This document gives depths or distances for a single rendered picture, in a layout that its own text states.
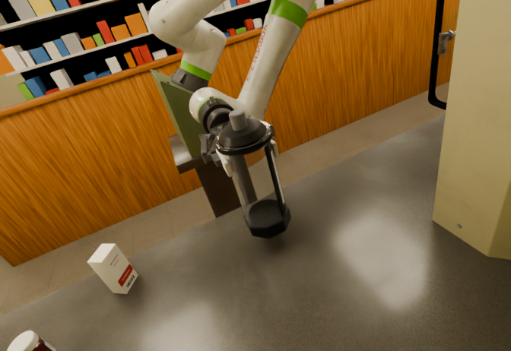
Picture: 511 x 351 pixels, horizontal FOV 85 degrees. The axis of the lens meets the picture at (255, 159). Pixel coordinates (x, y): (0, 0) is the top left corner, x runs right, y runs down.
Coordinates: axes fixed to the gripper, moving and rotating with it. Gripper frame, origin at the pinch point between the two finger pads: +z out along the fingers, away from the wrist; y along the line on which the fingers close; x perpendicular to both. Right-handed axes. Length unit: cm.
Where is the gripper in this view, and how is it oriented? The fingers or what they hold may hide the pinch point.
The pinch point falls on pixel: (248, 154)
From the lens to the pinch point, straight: 54.3
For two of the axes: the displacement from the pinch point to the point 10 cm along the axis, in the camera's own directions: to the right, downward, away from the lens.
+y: 9.0, -3.8, 2.0
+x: 2.3, 8.2, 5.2
